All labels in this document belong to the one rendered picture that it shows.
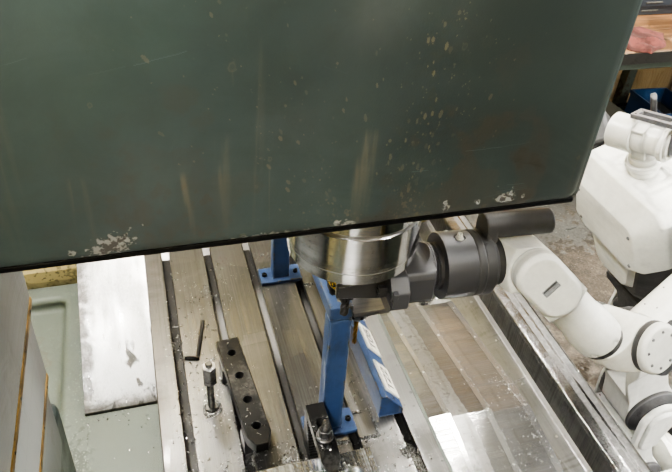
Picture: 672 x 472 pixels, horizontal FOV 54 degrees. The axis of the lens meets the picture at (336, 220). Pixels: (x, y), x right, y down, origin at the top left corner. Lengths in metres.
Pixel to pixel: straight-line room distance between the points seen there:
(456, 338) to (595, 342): 0.81
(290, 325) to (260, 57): 1.04
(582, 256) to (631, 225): 2.12
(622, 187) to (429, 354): 0.65
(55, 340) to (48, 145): 1.48
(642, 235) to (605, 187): 0.12
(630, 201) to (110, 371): 1.24
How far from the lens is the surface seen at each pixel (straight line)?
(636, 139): 1.30
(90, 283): 1.86
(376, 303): 1.11
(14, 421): 0.96
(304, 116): 0.55
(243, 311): 1.54
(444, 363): 1.69
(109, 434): 1.71
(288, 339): 1.47
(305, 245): 0.74
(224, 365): 1.34
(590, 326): 1.00
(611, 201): 1.36
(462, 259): 0.85
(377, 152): 0.59
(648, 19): 3.88
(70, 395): 1.81
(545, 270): 0.88
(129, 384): 1.76
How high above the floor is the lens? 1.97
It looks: 36 degrees down
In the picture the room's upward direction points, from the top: 5 degrees clockwise
